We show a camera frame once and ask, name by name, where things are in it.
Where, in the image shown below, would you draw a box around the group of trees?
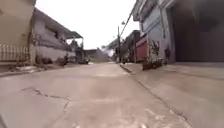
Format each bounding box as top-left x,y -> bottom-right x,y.
99,38 -> 119,63

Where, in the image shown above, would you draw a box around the low building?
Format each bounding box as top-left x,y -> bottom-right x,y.
83,48 -> 110,64

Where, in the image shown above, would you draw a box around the dark building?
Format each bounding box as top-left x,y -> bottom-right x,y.
121,29 -> 142,64

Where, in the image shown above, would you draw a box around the vehicle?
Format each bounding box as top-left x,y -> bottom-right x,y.
77,57 -> 90,65

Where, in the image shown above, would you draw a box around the grey concrete road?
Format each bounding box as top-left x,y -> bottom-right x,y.
0,62 -> 194,128

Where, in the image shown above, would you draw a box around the building with red gate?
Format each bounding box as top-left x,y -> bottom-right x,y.
134,33 -> 149,64

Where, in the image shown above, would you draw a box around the potted plants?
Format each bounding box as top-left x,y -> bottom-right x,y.
142,39 -> 164,71

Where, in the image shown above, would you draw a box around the row of plants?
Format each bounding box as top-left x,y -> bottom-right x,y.
34,54 -> 69,67

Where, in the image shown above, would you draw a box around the grey building with canopy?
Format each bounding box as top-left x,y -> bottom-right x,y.
31,7 -> 84,64

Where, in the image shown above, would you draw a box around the concrete apron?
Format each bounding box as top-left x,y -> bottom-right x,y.
120,61 -> 224,128

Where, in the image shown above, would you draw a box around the concrete kerb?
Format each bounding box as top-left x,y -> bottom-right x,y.
0,64 -> 48,78

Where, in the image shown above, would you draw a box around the white fence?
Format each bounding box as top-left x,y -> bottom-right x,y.
0,43 -> 31,64

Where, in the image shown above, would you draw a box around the beige building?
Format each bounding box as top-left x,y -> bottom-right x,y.
0,0 -> 38,66

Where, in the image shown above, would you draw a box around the overhead wires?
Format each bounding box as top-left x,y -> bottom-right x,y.
119,6 -> 136,36

